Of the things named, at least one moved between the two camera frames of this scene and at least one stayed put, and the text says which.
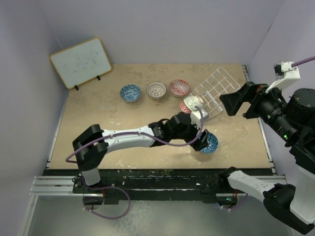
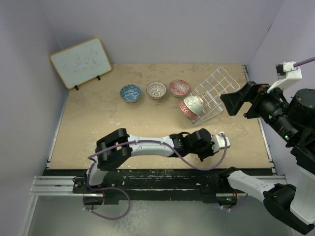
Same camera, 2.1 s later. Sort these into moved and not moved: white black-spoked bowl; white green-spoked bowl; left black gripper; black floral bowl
Moved: left black gripper
Not moved: black floral bowl; white green-spoked bowl; white black-spoked bowl
